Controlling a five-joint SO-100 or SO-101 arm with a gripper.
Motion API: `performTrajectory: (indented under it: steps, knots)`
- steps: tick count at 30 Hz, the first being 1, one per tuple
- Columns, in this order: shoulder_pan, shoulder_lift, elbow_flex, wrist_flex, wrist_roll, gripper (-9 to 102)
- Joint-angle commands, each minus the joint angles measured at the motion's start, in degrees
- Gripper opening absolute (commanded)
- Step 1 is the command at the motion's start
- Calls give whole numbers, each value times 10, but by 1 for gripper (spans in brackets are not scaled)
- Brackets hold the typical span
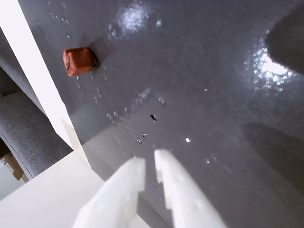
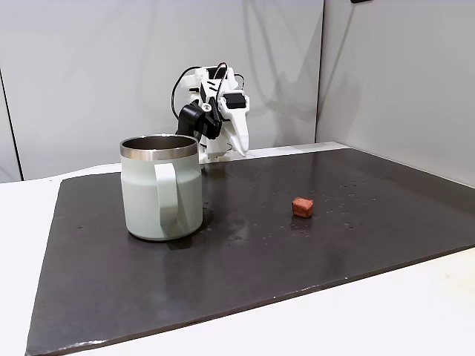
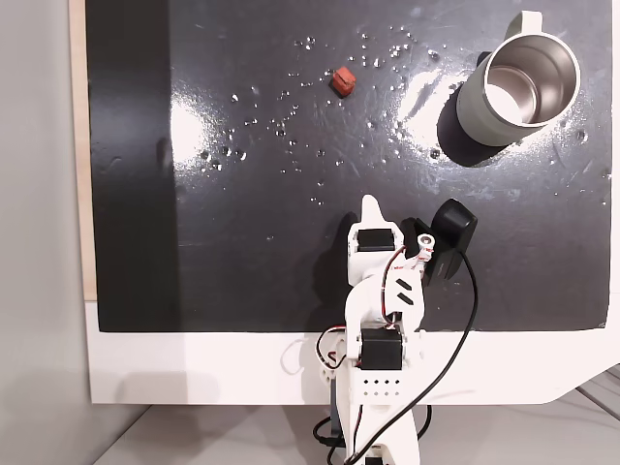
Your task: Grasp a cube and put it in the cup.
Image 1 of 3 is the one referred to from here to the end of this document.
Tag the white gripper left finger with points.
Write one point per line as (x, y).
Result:
(114, 194)

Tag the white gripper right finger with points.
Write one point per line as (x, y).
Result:
(183, 194)

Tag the red cube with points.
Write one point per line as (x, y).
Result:
(78, 60)

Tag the cardboard box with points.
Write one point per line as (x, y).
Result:
(16, 168)

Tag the grey fabric sofa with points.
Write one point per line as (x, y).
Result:
(23, 123)

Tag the dark grey table mat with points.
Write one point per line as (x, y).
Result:
(190, 71)

